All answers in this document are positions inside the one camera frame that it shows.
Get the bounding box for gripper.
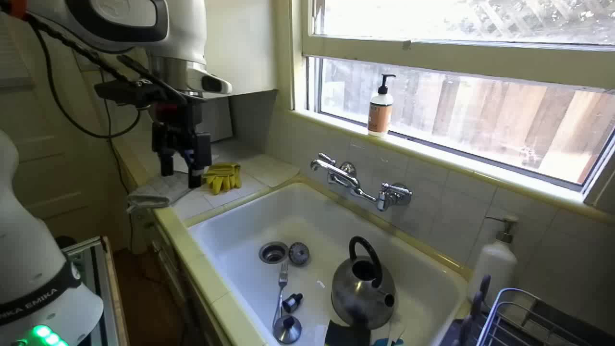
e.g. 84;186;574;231
151;94;212;189

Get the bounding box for metal sink drain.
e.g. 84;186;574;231
258;241;290;265

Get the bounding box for metal sink stopper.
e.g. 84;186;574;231
288;242;311;267

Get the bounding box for white sink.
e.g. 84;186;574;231
186;181;470;346

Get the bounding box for grey dish cloth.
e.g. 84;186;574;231
126;171;194;213

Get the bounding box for yellow rubber gloves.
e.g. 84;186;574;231
201;162;243;196

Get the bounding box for white door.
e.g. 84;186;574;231
0;13;131;253

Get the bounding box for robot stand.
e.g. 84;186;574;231
61;235;129;346

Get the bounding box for metal fork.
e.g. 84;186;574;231
272;261;289;330

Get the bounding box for small black cap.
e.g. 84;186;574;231
282;293;304;314

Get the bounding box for steel kettle lid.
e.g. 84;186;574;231
272;315;303;345

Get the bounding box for soap pump bottle brown label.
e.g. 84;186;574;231
367;73;397;138

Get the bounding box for black sponge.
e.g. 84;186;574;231
324;319;372;346

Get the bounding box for window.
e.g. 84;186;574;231
302;0;615;205

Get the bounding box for white soap dispenser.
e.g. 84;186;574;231
467;215;520;309

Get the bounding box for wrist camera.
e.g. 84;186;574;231
94;79;167;109

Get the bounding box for chrome wall tap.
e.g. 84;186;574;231
309;152;413;212

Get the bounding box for steel kettle with black handle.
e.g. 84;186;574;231
330;235;398;331

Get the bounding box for black utensil handle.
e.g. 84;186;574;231
459;274;492;346

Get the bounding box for wire dish rack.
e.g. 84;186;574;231
440;287;615;346

